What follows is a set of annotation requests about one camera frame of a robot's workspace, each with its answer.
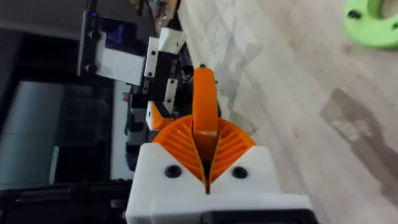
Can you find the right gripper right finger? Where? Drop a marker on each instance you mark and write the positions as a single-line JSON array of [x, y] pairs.
[[248, 183]]

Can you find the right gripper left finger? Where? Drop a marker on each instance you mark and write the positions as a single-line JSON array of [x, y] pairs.
[[161, 183]]

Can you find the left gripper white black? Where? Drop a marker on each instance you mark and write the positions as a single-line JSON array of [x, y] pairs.
[[119, 65]]

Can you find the black upright wrist plate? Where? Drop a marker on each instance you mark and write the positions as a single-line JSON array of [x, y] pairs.
[[88, 43]]

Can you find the green disc with holes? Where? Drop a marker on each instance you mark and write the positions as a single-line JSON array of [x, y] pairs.
[[371, 26]]

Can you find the black rail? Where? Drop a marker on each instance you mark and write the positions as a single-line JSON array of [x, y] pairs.
[[62, 199]]

